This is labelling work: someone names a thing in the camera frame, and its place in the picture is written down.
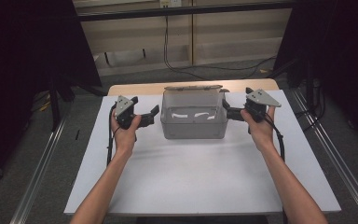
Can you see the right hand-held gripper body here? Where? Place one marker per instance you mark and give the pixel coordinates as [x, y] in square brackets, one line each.
[259, 102]

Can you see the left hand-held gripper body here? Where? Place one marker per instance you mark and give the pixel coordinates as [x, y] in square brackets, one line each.
[123, 107]

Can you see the transparent grey lidded plastic box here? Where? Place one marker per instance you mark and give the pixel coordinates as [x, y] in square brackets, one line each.
[194, 130]

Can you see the person's left hand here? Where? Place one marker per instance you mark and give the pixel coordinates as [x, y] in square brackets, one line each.
[125, 138]

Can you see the person's right hand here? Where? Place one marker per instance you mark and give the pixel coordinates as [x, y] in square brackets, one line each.
[262, 133]

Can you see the light wooden table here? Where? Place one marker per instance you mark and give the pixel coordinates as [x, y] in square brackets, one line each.
[136, 88]

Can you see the black metal stand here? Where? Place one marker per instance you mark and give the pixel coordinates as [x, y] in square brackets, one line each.
[310, 84]
[55, 102]

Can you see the white table board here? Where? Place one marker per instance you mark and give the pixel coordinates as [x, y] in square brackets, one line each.
[199, 174]

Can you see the black curtain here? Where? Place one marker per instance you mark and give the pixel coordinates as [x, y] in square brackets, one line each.
[18, 62]
[338, 46]

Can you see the aluminium floor rail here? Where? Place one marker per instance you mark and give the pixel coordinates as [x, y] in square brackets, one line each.
[338, 161]
[40, 174]

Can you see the white wall socket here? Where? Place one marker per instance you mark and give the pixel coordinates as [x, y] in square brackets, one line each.
[171, 3]

